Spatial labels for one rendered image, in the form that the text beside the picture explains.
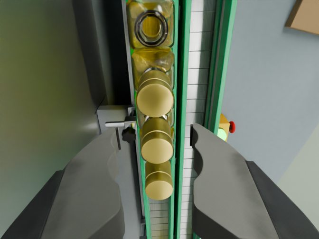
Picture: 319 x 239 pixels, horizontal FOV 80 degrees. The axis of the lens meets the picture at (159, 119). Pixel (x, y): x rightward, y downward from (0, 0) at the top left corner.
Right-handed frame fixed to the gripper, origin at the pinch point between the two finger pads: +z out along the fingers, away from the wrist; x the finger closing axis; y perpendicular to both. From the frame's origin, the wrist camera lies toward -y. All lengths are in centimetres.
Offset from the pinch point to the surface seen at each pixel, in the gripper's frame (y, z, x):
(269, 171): 50, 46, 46
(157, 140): 4.2, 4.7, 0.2
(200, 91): 9.8, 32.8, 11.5
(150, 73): -1.7, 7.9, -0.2
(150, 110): 0.8, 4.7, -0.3
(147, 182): 10.4, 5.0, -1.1
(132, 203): 49, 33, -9
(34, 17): -7.0, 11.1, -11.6
